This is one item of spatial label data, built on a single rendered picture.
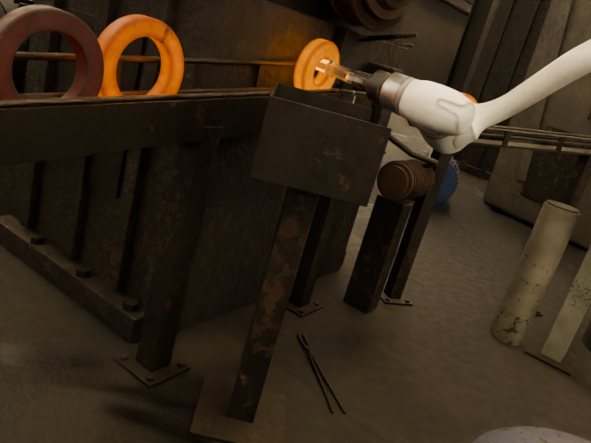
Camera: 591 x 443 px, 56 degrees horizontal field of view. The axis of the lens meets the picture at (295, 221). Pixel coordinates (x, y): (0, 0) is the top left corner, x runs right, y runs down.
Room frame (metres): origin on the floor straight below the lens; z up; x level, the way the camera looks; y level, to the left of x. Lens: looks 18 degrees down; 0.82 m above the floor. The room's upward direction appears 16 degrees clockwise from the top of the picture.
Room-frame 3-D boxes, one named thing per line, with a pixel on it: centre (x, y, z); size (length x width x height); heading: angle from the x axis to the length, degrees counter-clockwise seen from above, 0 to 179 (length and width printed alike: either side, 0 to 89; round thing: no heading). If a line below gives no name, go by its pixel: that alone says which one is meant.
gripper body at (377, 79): (1.41, -0.09, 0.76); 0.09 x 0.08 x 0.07; 60
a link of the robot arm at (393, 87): (1.37, -0.15, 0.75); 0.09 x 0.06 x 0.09; 150
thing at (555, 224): (1.89, -0.85, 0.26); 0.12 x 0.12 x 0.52
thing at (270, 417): (1.04, 0.00, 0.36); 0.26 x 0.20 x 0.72; 4
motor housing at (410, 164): (1.85, -0.32, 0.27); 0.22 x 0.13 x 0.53; 149
